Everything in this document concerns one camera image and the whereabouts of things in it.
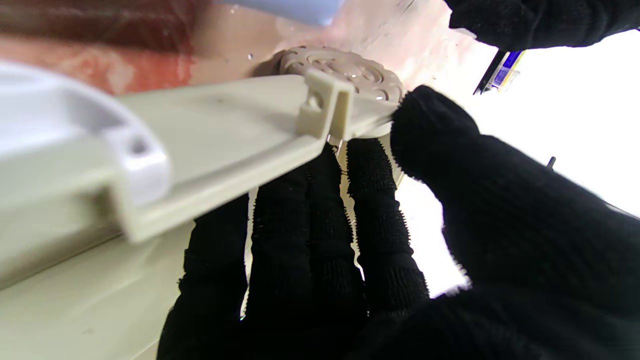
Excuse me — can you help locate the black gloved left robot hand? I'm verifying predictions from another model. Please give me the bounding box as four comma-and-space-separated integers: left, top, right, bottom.
445, 0, 640, 51

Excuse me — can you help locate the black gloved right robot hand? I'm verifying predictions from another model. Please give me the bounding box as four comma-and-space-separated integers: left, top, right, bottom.
157, 85, 640, 360

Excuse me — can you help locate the light blue shirt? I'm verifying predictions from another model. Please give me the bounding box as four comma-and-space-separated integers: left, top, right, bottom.
215, 0, 346, 27

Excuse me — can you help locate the beige hard-shell suitcase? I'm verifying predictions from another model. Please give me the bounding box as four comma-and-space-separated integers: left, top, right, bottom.
0, 45, 406, 360

